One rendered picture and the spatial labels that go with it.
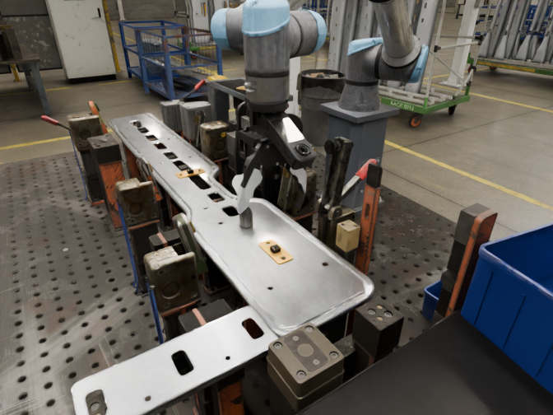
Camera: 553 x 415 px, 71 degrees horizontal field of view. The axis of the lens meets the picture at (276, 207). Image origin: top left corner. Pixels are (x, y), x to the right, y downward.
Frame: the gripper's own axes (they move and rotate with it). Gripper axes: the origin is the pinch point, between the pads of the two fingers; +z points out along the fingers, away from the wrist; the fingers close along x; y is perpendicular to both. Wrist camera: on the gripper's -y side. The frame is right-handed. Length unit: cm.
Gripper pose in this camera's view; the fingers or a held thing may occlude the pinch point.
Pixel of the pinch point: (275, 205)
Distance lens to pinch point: 75.3
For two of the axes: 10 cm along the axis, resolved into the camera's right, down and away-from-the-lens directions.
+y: -5.5, -4.0, 7.3
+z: 0.1, 8.7, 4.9
